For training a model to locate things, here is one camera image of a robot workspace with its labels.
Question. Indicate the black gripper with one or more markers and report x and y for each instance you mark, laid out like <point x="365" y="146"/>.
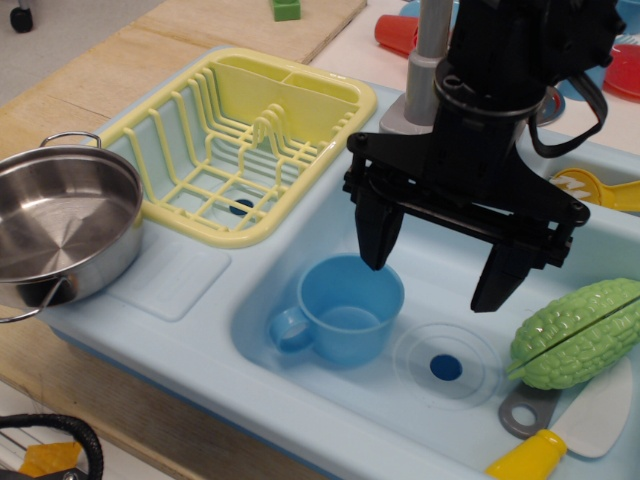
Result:
<point x="466" y="175"/>

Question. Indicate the blue plastic cup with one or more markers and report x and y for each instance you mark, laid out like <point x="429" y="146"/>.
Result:
<point x="345" y="311"/>

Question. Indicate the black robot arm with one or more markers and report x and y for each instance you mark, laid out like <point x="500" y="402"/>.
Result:
<point x="498" y="44"/>

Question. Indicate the red plastic cup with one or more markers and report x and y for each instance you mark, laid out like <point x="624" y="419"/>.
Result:
<point x="397" y="33"/>

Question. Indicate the blue cup top right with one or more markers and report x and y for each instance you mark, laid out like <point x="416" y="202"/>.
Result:
<point x="629" y="11"/>

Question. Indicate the stainless steel pan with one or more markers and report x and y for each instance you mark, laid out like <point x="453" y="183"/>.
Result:
<point x="71" y="223"/>

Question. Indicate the grey toy faucet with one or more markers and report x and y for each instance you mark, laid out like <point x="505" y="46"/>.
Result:
<point x="414" y="111"/>

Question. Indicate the light blue toy sink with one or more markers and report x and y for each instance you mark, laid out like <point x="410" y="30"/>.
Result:
<point x="193" y="320"/>

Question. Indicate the yellow toy scoop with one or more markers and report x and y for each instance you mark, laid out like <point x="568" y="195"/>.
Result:
<point x="586" y="187"/>

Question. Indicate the green toy bitter gourd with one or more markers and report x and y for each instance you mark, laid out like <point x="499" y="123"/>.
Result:
<point x="576" y="337"/>

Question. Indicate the small metal lid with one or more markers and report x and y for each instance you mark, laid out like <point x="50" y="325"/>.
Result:
<point x="552" y="107"/>

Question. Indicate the yellow dish rack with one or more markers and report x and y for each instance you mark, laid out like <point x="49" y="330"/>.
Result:
<point x="227" y="146"/>

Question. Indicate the green plastic block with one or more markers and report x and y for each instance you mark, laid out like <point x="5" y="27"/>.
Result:
<point x="286" y="10"/>

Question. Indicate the plywood board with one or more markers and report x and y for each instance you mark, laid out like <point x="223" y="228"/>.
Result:
<point x="203" y="25"/>

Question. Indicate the orange tape piece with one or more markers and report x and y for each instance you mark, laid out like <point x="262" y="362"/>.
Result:
<point x="45" y="459"/>

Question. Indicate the black caster wheel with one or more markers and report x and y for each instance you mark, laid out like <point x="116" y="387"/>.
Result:
<point x="21" y="20"/>

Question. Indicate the grey toy utensil handle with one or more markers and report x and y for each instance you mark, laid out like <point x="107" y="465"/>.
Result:
<point x="526" y="410"/>

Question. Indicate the white toy knife yellow handle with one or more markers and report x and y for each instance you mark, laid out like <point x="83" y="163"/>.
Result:
<point x="589" y="427"/>

